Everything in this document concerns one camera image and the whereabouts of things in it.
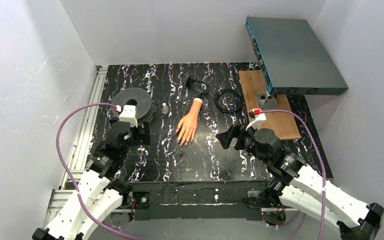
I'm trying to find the clear nail polish bottle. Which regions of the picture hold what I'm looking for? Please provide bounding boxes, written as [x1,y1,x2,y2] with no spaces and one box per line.
[161,102,169,115]

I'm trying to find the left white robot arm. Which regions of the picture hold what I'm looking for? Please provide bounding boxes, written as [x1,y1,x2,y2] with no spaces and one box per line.
[32,121,150,240]

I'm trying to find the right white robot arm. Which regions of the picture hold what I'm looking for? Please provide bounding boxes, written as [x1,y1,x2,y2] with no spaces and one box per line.
[216,125,384,240]

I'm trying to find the wooden board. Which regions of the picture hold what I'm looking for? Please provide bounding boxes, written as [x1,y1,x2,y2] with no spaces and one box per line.
[238,70,301,140]

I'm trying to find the grey round disc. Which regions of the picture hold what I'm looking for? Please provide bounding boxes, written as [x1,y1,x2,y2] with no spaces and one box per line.
[110,87,154,124]

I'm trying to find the mannequin hand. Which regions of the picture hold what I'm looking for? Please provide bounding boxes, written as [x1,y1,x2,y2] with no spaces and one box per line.
[176,98,203,146]

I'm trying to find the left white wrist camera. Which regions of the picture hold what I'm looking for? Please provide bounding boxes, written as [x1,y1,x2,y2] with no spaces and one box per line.
[115,104,138,128]

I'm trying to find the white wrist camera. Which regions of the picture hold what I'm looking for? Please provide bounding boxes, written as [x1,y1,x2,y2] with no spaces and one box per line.
[245,108,267,131]
[115,104,138,128]

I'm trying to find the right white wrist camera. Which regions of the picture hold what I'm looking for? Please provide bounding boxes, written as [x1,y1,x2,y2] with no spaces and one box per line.
[245,108,267,131]

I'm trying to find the coiled black cable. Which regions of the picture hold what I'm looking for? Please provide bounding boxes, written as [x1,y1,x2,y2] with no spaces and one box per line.
[214,89,245,114]

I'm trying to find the metal stand mount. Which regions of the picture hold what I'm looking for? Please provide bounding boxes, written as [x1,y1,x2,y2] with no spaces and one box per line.
[256,91,279,110]

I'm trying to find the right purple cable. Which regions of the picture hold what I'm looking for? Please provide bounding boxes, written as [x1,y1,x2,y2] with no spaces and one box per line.
[261,109,327,240]

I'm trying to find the purple cable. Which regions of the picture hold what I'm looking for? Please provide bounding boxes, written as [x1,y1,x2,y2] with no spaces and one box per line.
[55,102,143,240]
[261,109,327,240]

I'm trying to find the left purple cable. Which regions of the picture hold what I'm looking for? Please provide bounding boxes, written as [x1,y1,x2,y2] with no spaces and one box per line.
[55,102,143,240]

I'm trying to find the black cable with plug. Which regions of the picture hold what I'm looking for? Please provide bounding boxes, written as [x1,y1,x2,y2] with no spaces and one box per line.
[185,75,211,99]

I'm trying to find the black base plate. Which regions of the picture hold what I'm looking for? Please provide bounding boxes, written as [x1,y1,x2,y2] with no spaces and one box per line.
[131,181,272,221]

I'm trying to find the blue network switch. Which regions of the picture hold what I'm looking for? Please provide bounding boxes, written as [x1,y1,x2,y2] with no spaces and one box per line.
[245,16,349,96]

